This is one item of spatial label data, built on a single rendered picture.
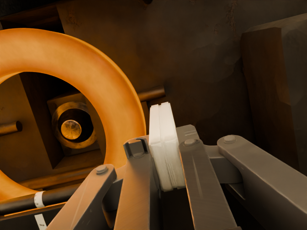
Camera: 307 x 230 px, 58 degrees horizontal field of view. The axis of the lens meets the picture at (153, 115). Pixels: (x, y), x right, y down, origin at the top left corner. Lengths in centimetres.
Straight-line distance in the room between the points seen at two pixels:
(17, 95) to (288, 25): 26
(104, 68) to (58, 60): 4
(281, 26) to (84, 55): 14
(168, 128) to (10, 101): 22
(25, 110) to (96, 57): 14
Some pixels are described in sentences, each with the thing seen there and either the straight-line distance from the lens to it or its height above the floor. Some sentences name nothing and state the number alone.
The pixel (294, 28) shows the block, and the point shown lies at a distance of 21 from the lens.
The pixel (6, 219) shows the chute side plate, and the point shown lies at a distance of 26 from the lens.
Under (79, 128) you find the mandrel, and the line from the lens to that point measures 33.
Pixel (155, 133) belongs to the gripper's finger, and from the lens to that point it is 15.
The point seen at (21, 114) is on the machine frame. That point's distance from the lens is 33.
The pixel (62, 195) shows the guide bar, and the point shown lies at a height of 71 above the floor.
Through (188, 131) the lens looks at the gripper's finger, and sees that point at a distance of 16.
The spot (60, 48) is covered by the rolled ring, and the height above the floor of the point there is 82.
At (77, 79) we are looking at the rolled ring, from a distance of 23.
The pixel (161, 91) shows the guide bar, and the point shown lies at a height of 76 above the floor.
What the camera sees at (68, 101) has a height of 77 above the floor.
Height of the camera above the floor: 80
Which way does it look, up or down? 13 degrees down
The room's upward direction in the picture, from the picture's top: 14 degrees counter-clockwise
